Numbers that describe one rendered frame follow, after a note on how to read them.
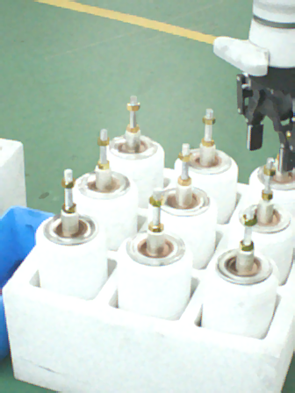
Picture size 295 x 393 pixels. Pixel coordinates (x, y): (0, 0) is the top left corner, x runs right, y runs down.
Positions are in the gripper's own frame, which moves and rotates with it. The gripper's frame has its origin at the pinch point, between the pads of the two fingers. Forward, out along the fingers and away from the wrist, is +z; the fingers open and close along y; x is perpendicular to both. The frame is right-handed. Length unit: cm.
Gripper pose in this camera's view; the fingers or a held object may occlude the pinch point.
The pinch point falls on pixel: (269, 152)
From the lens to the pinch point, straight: 108.3
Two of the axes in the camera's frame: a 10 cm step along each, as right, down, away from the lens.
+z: -0.2, 8.4, 5.5
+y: -5.1, -4.8, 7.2
